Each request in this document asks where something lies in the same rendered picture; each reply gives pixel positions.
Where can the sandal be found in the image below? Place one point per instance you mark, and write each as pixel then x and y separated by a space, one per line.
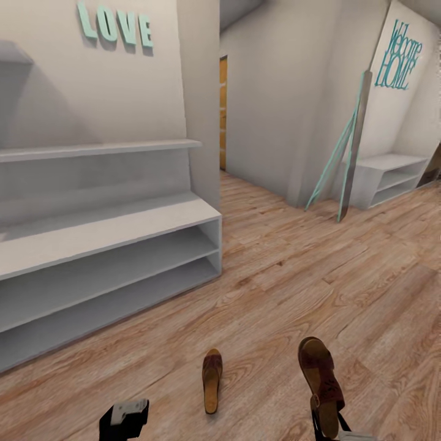
pixel 327 401
pixel 211 373

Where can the decorative sign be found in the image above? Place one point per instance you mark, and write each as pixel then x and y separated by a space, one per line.
pixel 108 27

